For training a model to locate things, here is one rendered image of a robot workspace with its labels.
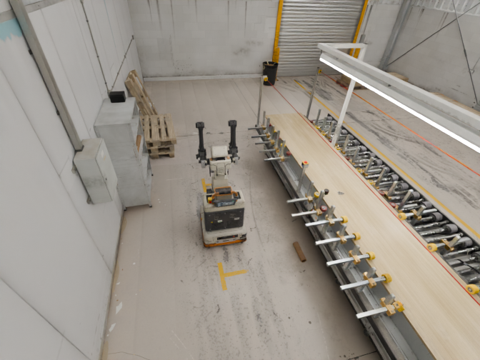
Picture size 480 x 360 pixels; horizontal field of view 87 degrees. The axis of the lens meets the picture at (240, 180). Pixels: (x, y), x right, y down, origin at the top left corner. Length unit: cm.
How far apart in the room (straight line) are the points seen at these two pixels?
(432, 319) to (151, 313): 282
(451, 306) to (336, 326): 117
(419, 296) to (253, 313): 172
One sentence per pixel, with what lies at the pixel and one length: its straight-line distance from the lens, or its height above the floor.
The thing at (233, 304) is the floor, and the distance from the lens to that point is 342.
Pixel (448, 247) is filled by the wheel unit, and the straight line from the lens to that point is 355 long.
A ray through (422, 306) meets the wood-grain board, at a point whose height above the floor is 90.
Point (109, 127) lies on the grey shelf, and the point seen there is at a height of 151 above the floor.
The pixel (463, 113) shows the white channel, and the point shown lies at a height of 246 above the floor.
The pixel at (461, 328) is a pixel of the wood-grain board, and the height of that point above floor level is 90.
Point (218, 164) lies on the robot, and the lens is 327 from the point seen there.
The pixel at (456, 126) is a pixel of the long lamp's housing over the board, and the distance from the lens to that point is 231.
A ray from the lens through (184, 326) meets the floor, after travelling 337.
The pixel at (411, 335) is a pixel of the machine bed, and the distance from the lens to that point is 300.
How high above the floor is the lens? 313
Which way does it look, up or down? 40 degrees down
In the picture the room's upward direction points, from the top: 3 degrees clockwise
